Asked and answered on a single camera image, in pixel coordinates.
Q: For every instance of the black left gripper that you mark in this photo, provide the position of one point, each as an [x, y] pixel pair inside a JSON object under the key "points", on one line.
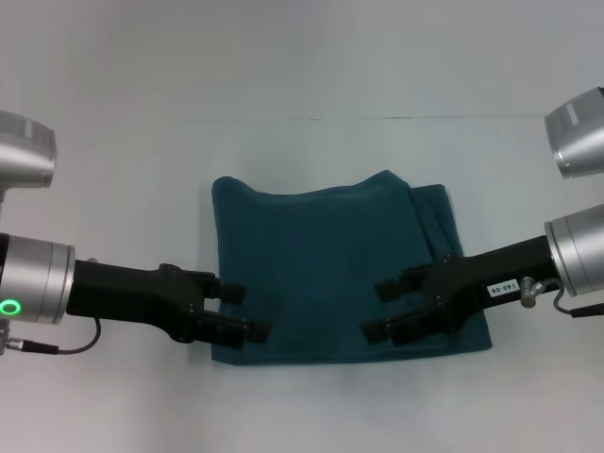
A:
{"points": [[137, 297]]}

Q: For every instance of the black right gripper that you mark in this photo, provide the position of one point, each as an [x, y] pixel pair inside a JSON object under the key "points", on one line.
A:
{"points": [[495, 283]]}

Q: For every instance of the teal blue t-shirt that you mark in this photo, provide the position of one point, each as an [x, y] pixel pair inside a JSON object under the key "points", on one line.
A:
{"points": [[330, 273]]}

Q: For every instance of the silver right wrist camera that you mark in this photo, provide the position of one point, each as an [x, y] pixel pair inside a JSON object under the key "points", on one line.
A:
{"points": [[575, 134]]}

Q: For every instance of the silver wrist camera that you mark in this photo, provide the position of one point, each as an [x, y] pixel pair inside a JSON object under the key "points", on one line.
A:
{"points": [[575, 134], [26, 151]]}

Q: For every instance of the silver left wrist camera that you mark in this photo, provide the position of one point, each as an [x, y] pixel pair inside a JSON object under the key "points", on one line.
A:
{"points": [[26, 151]]}

